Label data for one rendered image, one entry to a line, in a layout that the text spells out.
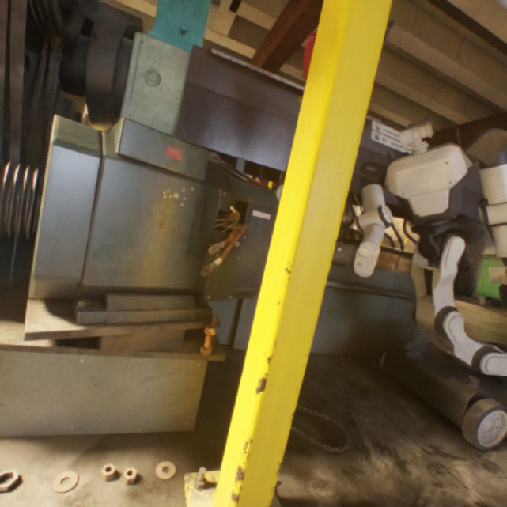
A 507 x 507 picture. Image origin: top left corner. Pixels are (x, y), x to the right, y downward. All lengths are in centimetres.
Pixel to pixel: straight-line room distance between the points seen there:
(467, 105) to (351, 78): 232
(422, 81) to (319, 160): 206
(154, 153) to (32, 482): 84
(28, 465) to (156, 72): 152
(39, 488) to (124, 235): 61
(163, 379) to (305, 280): 56
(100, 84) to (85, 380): 116
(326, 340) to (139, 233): 142
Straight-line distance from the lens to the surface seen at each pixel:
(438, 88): 267
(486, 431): 163
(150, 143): 76
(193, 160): 80
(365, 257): 102
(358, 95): 61
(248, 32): 227
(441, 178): 133
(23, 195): 84
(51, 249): 72
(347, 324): 191
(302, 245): 51
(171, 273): 80
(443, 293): 152
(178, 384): 93
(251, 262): 95
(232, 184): 91
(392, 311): 214
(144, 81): 155
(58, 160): 71
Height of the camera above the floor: 67
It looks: 5 degrees down
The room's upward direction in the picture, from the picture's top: 12 degrees clockwise
